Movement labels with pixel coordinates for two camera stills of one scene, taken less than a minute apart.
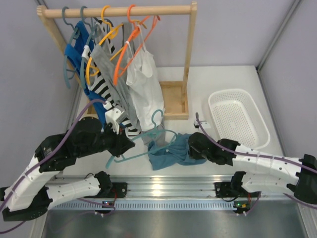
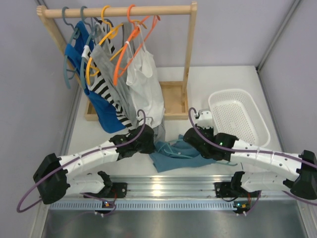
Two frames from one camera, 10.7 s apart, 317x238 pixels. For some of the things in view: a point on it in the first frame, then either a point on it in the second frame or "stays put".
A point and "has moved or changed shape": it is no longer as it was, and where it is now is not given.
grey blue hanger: x=75 y=34 stays put
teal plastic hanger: x=137 y=137 has moved or changed shape
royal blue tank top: x=76 y=55 stays put
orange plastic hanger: x=119 y=72 stays put
